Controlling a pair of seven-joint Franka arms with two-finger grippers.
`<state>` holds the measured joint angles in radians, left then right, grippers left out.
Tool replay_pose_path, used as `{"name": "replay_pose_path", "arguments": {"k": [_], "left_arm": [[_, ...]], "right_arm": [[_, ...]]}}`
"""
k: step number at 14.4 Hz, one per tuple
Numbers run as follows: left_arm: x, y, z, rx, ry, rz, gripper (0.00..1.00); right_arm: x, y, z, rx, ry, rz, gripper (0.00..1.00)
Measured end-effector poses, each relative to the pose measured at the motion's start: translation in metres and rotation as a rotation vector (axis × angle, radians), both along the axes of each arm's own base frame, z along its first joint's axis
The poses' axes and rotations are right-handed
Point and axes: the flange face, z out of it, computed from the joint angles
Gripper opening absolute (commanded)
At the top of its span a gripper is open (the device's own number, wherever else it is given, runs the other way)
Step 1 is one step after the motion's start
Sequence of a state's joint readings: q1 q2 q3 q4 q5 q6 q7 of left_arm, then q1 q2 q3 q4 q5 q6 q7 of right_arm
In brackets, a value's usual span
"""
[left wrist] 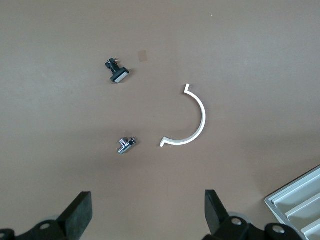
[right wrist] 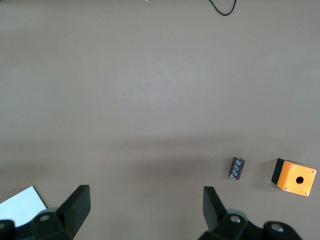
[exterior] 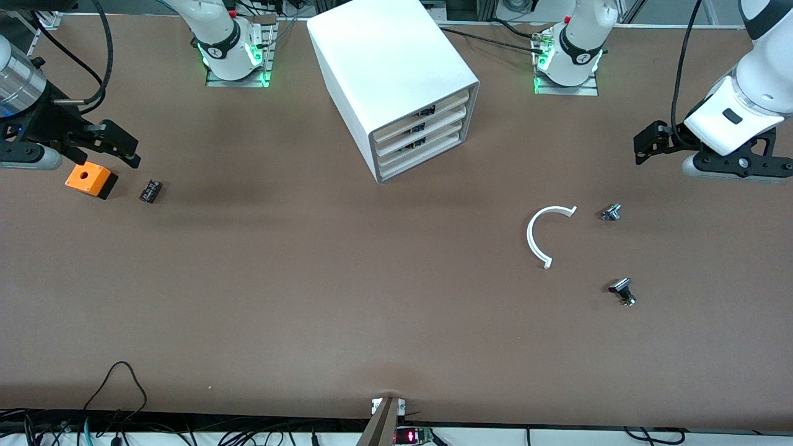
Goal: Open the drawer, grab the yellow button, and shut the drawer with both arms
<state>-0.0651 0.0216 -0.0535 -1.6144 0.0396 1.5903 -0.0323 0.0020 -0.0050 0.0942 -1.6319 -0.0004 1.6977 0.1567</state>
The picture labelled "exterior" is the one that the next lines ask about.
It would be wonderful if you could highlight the black cable pair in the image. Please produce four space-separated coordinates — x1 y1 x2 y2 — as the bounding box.
440 19 552 55

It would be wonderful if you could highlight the orange button enclosure box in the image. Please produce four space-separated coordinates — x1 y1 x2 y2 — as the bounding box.
64 161 118 200

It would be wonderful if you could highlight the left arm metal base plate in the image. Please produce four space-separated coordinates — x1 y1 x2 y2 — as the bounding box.
533 28 599 96

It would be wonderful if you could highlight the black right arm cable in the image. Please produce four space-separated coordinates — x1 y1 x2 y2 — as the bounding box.
22 0 114 115

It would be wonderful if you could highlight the aluminium frame profile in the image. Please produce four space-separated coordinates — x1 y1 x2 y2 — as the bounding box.
12 9 63 30

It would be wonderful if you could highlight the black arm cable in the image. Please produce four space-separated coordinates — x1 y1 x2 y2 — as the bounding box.
22 0 114 115
671 0 705 148

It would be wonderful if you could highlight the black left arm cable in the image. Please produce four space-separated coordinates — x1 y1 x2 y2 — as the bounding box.
671 0 705 148

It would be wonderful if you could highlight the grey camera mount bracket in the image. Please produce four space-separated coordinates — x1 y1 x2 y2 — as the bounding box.
356 396 406 446

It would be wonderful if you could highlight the black looped cable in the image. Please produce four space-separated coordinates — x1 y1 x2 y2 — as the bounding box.
82 361 148 428

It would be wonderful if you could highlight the red LED display device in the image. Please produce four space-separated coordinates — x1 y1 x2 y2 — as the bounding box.
395 426 434 445

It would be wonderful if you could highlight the white curved plastic arc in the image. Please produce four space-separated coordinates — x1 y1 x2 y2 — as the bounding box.
526 205 578 269

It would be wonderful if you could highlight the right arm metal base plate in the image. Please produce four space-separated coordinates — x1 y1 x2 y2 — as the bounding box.
206 15 276 87

